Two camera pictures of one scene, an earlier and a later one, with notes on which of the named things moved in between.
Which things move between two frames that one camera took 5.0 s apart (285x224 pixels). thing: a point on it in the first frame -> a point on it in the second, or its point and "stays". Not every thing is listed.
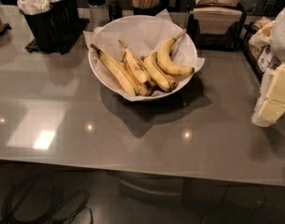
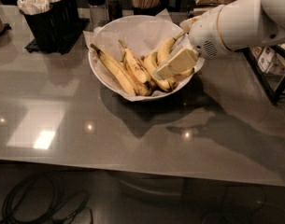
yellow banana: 150,62 stays
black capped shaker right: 113,2 stays
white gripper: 282,36 -> 205,36
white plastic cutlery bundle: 38,1 stays
